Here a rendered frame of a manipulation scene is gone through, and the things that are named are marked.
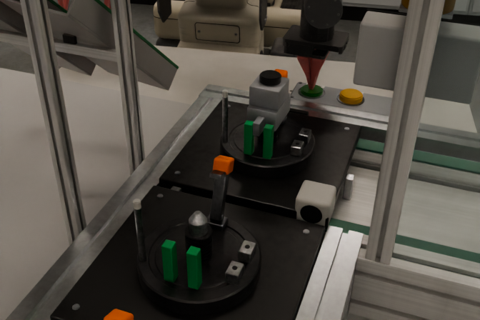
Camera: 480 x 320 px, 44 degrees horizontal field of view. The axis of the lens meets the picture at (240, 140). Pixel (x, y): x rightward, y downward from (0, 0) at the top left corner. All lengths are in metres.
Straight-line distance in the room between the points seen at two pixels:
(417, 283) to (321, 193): 0.16
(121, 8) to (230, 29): 0.79
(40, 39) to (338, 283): 0.43
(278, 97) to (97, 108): 0.52
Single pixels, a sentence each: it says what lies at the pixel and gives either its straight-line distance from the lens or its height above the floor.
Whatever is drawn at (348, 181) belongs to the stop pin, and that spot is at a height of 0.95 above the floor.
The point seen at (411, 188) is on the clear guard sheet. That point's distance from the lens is 0.67.
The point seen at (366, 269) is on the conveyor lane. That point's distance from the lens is 0.74.
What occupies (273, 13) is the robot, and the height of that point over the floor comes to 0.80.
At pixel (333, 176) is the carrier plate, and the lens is 0.84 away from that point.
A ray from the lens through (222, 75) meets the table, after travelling 1.33.
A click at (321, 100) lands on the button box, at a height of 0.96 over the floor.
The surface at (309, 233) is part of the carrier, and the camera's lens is 0.74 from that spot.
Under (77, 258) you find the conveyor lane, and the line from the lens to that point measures 0.74.
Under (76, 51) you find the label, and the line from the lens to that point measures 0.89.
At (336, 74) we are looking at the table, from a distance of 1.36.
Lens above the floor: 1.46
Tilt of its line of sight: 33 degrees down
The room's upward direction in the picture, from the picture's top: 1 degrees clockwise
